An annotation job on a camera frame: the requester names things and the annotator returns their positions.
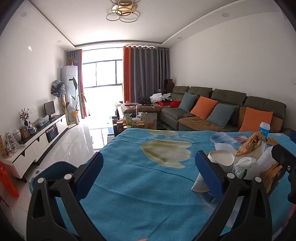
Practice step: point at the clear plastic bag with items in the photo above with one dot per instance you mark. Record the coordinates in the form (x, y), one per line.
(42, 121)

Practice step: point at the brown striped snack packet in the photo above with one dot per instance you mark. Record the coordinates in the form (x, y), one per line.
(272, 178)

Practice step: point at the white plastic bag green print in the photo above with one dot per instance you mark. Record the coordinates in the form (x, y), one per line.
(245, 166)

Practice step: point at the yellow patterned vase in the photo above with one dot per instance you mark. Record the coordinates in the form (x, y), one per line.
(3, 146)

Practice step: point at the grey and orange curtain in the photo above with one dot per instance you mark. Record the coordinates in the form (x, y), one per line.
(148, 74)
(79, 88)

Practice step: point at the orange brown snack packet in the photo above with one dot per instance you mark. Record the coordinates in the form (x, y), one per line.
(272, 141)

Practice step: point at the brown paper bag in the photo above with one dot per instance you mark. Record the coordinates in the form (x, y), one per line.
(149, 120)

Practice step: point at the orange cushion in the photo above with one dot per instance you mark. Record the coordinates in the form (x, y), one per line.
(202, 107)
(255, 119)

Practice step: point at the red snack packet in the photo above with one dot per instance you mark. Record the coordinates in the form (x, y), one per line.
(241, 138)

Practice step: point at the group of jars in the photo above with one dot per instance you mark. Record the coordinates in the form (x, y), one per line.
(124, 124)

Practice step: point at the blue floral printed blanket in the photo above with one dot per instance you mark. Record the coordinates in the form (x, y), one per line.
(138, 185)

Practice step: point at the black monitor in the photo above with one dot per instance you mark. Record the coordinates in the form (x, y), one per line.
(49, 108)

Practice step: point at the brown wooden boxes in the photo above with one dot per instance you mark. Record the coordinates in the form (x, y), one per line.
(168, 85)

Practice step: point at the small blue grey cushion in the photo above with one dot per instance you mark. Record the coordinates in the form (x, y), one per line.
(187, 102)

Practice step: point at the orange plastic bag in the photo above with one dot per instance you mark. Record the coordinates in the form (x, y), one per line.
(8, 180)

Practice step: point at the white paper cup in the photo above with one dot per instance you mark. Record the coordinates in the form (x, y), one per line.
(222, 158)

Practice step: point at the white and black tv cabinet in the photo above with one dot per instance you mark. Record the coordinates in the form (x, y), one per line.
(30, 150)

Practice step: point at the blue white porcelain jar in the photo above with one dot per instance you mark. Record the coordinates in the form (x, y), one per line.
(32, 129)

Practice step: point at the blue cup white lid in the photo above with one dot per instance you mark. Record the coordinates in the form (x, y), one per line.
(264, 131)

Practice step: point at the green brown sofa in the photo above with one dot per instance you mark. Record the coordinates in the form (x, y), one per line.
(231, 95)

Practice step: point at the small potted plant red pot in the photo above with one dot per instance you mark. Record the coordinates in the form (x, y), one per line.
(71, 60)

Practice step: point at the large blue grey cushion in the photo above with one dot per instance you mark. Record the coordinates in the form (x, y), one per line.
(220, 115)

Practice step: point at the black clothes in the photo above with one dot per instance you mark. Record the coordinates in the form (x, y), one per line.
(144, 99)

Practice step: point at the brown ottoman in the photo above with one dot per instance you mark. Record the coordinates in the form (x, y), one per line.
(148, 107)

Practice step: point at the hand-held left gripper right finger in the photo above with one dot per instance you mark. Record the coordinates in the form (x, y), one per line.
(208, 171)

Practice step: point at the white ceramic jar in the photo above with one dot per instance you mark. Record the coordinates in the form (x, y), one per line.
(16, 135)

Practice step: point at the white tissue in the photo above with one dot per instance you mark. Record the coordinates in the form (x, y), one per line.
(225, 148)

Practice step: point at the glass ship ornament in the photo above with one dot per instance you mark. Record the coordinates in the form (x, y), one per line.
(11, 144)

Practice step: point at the small plant in blue vase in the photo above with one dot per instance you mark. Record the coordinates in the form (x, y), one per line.
(25, 115)

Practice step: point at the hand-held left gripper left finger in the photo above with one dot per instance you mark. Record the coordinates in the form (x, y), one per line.
(92, 171)

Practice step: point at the white clothes pile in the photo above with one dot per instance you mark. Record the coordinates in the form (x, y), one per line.
(159, 97)

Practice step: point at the covered standing fan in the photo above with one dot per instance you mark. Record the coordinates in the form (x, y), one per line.
(57, 88)

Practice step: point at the red cloth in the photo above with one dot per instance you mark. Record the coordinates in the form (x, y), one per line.
(173, 103)

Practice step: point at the tall plant yellow wrapped pot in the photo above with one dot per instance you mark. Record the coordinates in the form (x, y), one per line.
(75, 114)

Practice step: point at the picture frame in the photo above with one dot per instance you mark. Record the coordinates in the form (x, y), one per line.
(25, 132)

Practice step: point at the gold foil wrapper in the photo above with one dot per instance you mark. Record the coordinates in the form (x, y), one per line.
(252, 143)

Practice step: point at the window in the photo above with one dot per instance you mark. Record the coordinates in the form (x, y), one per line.
(101, 74)

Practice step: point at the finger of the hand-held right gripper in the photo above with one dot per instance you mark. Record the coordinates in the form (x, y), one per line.
(284, 157)

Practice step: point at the white standing air conditioner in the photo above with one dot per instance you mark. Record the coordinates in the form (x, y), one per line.
(69, 83)

